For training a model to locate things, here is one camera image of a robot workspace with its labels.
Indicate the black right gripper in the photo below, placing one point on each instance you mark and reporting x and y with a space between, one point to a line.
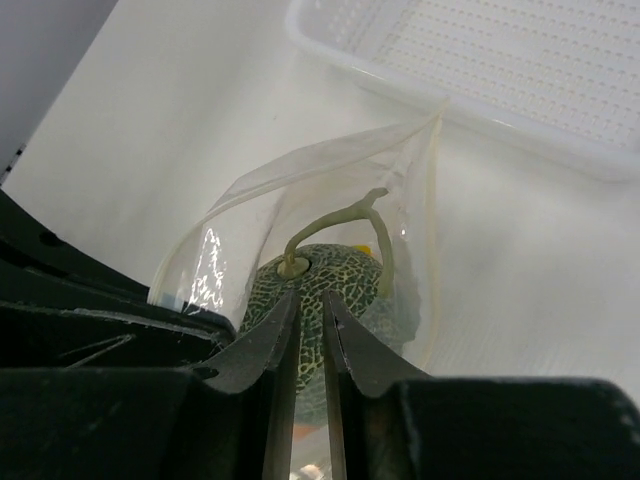
98 384

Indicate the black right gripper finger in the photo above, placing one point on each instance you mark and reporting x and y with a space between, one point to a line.
387 419

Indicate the green netted fake melon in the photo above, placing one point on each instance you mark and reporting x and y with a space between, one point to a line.
365 285

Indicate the clear zip top bag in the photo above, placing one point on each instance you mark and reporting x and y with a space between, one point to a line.
211 268

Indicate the pink fake food piece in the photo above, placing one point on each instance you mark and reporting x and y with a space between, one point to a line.
304 431

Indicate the yellow fake food piece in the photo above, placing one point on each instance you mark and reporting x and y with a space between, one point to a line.
364 249

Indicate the white perforated plastic basket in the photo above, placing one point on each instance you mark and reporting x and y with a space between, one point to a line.
556 78

